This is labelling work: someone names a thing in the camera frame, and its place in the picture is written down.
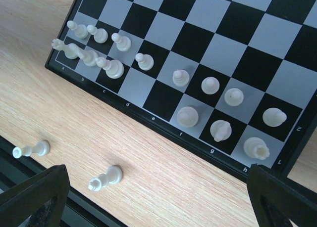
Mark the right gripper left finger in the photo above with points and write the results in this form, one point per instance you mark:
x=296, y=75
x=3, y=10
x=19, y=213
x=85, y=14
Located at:
x=40, y=199

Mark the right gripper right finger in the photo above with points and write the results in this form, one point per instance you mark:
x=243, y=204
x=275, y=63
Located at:
x=278, y=201

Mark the white pawn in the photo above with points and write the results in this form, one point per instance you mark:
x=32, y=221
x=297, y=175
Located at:
x=180, y=77
x=80, y=30
x=145, y=61

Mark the white pawn off board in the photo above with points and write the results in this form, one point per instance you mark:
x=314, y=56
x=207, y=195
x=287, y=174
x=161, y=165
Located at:
x=210, y=85
x=234, y=97

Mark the black aluminium frame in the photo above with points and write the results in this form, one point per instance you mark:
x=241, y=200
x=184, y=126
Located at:
x=79, y=211

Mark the white bishop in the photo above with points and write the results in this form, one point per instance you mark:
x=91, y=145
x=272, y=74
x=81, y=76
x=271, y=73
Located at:
x=113, y=68

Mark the white knight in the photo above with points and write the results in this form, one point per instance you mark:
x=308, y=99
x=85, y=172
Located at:
x=220, y=130
x=87, y=56

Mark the black and white chessboard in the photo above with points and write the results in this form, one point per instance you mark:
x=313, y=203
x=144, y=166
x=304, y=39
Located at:
x=265, y=48

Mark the white pawn edge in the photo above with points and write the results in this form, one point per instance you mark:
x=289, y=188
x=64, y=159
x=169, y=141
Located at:
x=274, y=117

